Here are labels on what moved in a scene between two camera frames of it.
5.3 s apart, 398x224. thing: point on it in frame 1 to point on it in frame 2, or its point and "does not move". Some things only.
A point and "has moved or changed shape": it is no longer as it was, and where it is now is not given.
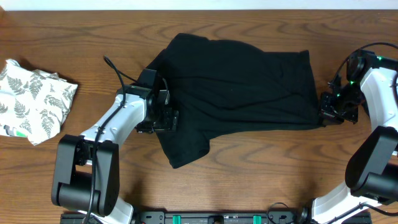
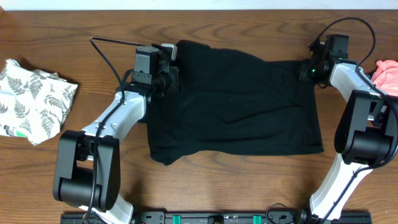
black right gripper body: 344,106 to 309,71
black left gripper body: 161,120 to 166,82
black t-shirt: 219,86 has moved or changed shape
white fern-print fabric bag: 33,104 does not move
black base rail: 224,216 does not move
